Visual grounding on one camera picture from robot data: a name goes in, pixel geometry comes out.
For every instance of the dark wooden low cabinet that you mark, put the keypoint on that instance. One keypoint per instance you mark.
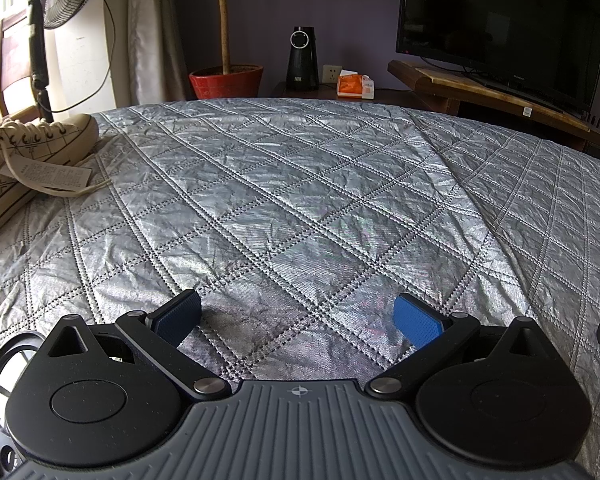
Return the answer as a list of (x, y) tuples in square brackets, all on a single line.
[(305, 95)]

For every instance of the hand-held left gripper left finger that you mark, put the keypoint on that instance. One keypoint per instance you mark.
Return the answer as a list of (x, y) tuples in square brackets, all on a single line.
[(176, 317)]

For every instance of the potted green tree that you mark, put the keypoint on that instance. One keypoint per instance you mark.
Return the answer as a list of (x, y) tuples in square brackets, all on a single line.
[(223, 15)]

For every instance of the paper hang tag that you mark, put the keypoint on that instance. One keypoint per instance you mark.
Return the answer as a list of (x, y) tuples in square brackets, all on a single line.
[(50, 175)]

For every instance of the grey curtain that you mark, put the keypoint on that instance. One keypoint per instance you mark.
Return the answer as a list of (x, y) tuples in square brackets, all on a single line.
[(155, 30)]

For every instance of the white wall socket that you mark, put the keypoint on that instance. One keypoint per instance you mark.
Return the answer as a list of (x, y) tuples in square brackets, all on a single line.
[(331, 73)]

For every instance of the black flat television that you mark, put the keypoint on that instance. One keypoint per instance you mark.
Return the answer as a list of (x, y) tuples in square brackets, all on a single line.
[(500, 15)]

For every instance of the orange tissue pack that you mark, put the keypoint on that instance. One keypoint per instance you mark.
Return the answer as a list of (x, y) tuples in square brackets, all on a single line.
[(355, 87)]

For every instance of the wooden television riser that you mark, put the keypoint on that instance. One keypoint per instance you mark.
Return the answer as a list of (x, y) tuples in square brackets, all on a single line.
[(460, 85)]

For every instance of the black cylindrical speaker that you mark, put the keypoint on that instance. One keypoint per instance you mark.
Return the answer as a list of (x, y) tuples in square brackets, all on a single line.
[(302, 67)]

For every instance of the red plant pot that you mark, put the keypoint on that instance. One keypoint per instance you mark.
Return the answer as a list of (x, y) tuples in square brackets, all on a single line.
[(226, 85)]

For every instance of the black router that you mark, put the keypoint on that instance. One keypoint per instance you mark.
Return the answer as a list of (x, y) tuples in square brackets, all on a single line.
[(597, 124)]

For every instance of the silver quilted blanket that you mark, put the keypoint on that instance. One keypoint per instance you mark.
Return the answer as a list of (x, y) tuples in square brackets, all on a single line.
[(290, 200)]

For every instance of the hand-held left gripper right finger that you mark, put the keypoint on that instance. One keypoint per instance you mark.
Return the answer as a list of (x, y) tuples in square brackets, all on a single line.
[(417, 322)]

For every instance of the wooden chair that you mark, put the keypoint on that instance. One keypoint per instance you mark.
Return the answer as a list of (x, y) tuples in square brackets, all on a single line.
[(15, 55)]

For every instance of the black standing fan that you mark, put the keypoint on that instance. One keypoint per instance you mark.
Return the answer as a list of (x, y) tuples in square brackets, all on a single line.
[(37, 45)]

